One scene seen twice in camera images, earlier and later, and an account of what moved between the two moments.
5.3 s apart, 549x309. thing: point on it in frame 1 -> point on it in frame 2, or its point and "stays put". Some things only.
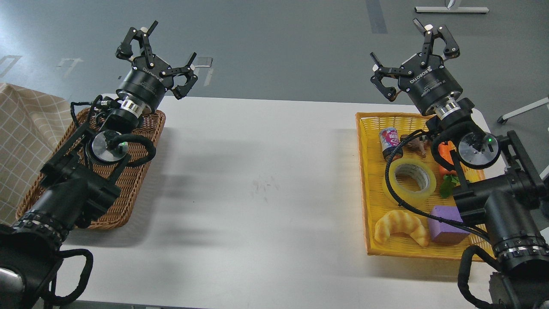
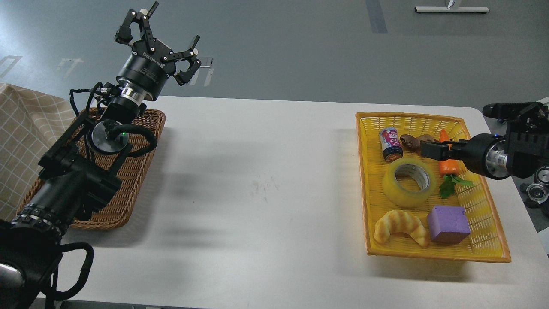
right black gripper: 429,83 -> 475,153
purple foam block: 445,233 stays put
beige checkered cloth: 32,124 stays put
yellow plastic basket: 410,207 stays put
